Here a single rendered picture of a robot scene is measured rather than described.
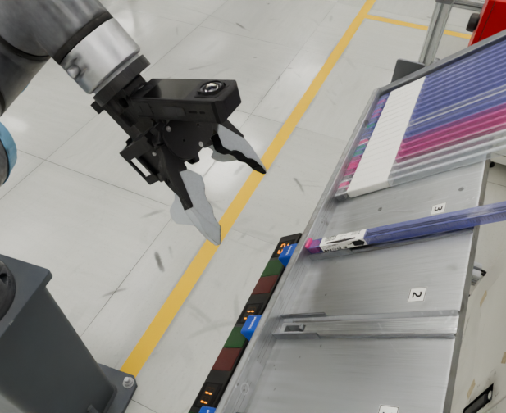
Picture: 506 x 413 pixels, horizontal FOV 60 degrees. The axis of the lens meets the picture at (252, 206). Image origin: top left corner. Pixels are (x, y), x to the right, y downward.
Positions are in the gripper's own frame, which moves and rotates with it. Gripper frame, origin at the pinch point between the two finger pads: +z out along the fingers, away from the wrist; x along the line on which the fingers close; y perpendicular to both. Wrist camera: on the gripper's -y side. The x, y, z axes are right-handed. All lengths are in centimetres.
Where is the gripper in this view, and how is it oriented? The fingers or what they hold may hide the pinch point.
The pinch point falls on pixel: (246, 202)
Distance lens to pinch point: 52.9
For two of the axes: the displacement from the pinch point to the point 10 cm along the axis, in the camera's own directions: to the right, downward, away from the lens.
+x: -4.2, 6.8, -6.0
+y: -6.7, 2.1, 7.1
